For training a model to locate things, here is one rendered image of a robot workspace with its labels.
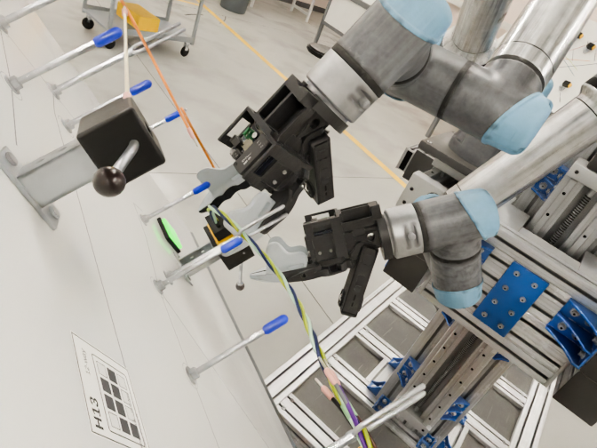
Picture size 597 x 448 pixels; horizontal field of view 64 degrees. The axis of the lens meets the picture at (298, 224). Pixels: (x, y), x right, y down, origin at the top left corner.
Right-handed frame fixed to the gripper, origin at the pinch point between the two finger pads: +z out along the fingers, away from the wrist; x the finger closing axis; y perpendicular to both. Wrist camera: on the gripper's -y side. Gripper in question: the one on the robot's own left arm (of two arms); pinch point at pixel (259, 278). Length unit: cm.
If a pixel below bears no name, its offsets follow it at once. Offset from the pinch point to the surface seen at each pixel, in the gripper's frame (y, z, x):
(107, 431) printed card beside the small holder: 11, -2, 52
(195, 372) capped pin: 4.7, -0.2, 35.9
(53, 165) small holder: 21.6, 0.4, 44.2
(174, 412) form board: 6.1, -1.2, 43.4
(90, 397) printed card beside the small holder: 12, -2, 51
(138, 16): 143, 111, -366
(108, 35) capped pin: 30.0, -0.5, 32.7
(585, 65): 9, -270, -400
